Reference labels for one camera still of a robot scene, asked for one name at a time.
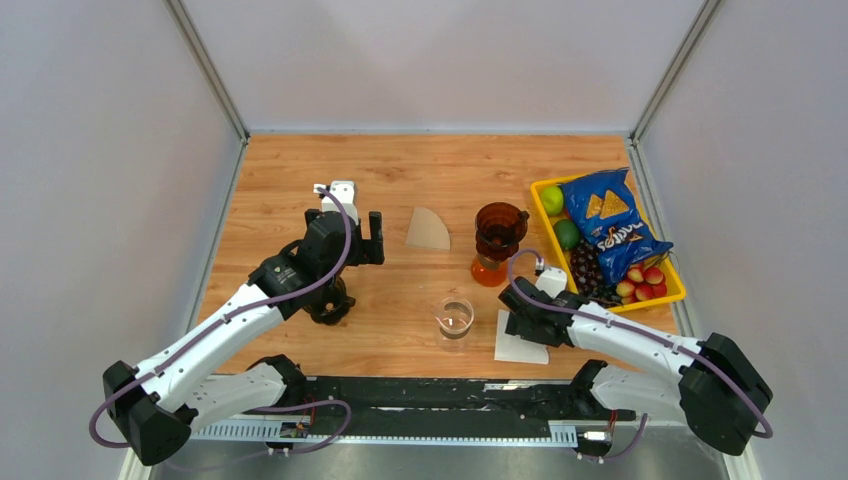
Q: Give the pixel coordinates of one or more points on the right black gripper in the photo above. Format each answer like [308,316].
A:
[517,327]

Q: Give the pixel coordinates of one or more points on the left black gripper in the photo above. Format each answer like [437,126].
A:
[370,250]

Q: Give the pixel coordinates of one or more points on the white paper coffee filter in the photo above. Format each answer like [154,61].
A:
[513,349]

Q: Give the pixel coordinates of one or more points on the brown plastic coffee dripper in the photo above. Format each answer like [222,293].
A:
[499,228]

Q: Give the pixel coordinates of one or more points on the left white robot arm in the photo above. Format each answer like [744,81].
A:
[160,402]

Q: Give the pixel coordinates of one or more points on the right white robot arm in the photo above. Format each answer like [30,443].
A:
[708,384]

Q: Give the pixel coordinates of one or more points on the olive plastic coffee dripper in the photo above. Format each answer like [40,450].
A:
[332,304]

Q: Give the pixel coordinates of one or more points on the brown paper coffee filter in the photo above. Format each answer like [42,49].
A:
[427,230]

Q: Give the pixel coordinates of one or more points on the orange glass carafe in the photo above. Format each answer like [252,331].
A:
[488,272]

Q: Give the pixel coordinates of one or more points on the dark grape bunch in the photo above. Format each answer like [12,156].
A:
[588,276]

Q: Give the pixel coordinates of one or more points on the clear glass beaker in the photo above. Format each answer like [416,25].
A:
[454,317]

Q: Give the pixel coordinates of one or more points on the green lime lower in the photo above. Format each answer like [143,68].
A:
[567,234]

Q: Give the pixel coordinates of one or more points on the green lime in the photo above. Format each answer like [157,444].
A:
[552,200]
[567,234]

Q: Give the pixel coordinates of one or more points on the red apples cluster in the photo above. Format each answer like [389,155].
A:
[641,284]

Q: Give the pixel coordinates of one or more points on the green lime upper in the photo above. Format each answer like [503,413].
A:
[552,200]

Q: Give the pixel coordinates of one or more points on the blue chips bag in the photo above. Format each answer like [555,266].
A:
[605,211]

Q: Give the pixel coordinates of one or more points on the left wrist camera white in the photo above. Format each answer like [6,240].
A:
[345,192]

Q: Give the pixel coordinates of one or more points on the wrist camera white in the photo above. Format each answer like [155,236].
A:
[550,280]
[345,192]

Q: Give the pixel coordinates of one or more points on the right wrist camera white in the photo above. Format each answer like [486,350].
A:
[550,280]

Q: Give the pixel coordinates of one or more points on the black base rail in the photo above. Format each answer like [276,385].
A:
[446,407]

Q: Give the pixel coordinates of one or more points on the aluminium frame post left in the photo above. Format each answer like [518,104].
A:
[188,30]

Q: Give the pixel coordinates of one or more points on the aluminium frame post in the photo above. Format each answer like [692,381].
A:
[188,30]
[698,28]

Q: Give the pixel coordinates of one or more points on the aluminium frame post right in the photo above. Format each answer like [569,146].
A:
[698,28]

